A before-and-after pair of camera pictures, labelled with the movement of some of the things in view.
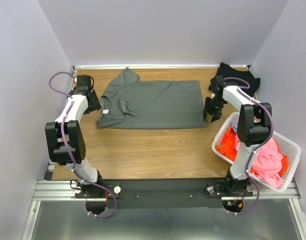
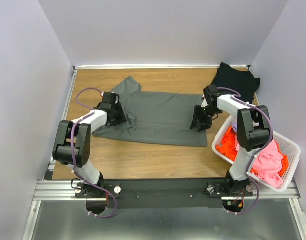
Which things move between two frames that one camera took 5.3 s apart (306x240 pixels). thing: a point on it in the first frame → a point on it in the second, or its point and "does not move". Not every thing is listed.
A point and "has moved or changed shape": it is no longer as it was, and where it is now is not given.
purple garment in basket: (235, 125) does not move
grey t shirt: (128, 102) has moved or changed shape
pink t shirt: (267, 161) does not move
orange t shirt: (228, 147) does not move
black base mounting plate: (121, 193) does not move
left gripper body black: (94, 105) → (118, 115)
